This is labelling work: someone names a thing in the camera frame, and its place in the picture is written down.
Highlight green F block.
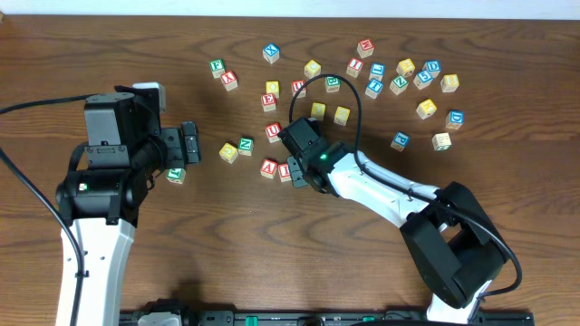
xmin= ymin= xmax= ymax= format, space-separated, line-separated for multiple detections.
xmin=209 ymin=59 xmax=226 ymax=79

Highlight green Z block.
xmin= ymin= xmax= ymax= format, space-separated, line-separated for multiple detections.
xmin=390 ymin=75 xmax=409 ymax=95

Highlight green B block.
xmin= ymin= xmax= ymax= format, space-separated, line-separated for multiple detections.
xmin=325 ymin=76 xmax=341 ymax=92

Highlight blue d block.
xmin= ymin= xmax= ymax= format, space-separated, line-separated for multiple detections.
xmin=445 ymin=110 xmax=465 ymax=129
xmin=422 ymin=60 xmax=441 ymax=78

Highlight red u block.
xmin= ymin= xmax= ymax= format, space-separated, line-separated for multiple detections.
xmin=291 ymin=80 xmax=307 ymax=98
xmin=265 ymin=122 xmax=281 ymax=143

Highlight blue D block upper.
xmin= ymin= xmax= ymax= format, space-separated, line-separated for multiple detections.
xmin=422 ymin=60 xmax=441 ymax=78

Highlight blue S block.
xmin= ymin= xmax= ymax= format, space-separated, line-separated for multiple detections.
xmin=413 ymin=70 xmax=433 ymax=90

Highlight yellow block top right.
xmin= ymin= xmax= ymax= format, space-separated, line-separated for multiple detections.
xmin=396 ymin=58 xmax=415 ymax=78

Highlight yellow 2 block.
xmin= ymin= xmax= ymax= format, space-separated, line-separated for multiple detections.
xmin=219 ymin=143 xmax=239 ymax=164

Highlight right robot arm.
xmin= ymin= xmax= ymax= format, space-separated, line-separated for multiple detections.
xmin=278 ymin=118 xmax=509 ymax=324

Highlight green N block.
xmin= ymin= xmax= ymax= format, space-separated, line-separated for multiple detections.
xmin=237 ymin=138 xmax=254 ymax=156

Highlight red A block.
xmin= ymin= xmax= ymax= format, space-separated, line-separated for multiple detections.
xmin=260 ymin=159 xmax=278 ymax=179

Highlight red U block upper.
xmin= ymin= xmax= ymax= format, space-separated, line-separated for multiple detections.
xmin=291 ymin=80 xmax=307 ymax=98

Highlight yellow block centre left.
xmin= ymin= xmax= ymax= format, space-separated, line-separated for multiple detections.
xmin=311 ymin=102 xmax=326 ymax=121

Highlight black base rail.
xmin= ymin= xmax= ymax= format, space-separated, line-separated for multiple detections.
xmin=118 ymin=309 xmax=536 ymax=326

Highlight plain white wooden block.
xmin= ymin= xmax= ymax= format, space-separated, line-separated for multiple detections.
xmin=431 ymin=132 xmax=452 ymax=151

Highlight blue P block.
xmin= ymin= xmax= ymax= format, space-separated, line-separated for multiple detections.
xmin=391 ymin=131 xmax=411 ymax=152

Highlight blue T block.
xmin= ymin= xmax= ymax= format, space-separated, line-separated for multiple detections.
xmin=365 ymin=79 xmax=384 ymax=100

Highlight green J block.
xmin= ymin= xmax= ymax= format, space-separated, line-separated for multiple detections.
xmin=166 ymin=168 xmax=187 ymax=184

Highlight blue L block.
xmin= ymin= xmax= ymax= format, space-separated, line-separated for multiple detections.
xmin=369 ymin=62 xmax=386 ymax=82

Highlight blue X block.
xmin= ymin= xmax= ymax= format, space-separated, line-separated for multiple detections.
xmin=263 ymin=43 xmax=280 ymax=64

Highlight red U block lower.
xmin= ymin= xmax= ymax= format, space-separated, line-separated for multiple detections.
xmin=265 ymin=122 xmax=281 ymax=143

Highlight red W block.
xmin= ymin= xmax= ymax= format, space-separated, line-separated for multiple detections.
xmin=357 ymin=39 xmax=375 ymax=59

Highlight red E block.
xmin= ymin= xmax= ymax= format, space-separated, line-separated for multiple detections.
xmin=260 ymin=93 xmax=277 ymax=112

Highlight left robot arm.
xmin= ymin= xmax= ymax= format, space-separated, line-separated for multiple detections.
xmin=56 ymin=82 xmax=200 ymax=325

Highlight yellow block top centre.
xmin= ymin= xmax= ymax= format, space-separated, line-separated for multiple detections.
xmin=304 ymin=59 xmax=322 ymax=80

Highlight yellow block centre right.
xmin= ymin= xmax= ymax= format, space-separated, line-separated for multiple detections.
xmin=333 ymin=106 xmax=351 ymax=126

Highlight yellow block upper left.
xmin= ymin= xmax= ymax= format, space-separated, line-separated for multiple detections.
xmin=266 ymin=81 xmax=280 ymax=99

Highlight red Y block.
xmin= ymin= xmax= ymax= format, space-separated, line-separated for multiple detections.
xmin=220 ymin=71 xmax=238 ymax=91

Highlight blue D block right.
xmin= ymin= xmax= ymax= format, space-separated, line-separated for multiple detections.
xmin=445 ymin=110 xmax=465 ymax=129

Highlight red i block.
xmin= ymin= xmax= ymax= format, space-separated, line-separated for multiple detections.
xmin=346 ymin=58 xmax=363 ymax=78
xmin=278 ymin=163 xmax=292 ymax=182

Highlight yellow B block far right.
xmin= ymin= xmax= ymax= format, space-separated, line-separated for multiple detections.
xmin=440 ymin=74 xmax=460 ymax=93

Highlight yellow block right middle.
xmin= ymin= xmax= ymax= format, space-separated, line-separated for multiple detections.
xmin=416 ymin=99 xmax=437 ymax=120

